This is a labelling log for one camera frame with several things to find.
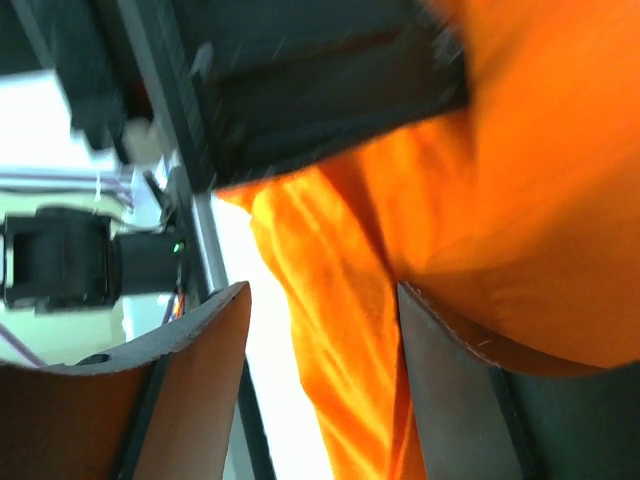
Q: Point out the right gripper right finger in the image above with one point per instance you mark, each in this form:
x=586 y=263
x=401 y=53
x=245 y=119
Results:
x=476 y=420

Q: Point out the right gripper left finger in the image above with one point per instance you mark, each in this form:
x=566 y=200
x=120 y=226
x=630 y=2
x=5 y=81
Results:
x=158 y=407

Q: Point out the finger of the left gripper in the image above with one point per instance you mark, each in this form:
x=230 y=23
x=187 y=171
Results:
x=295 y=82

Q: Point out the orange t-shirt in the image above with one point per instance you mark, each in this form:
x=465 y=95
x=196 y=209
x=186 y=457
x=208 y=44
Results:
x=519 y=215

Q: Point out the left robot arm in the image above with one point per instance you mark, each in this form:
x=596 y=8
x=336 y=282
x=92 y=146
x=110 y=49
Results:
x=66 y=259

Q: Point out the aluminium frame rail front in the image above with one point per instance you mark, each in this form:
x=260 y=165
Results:
x=174 y=78

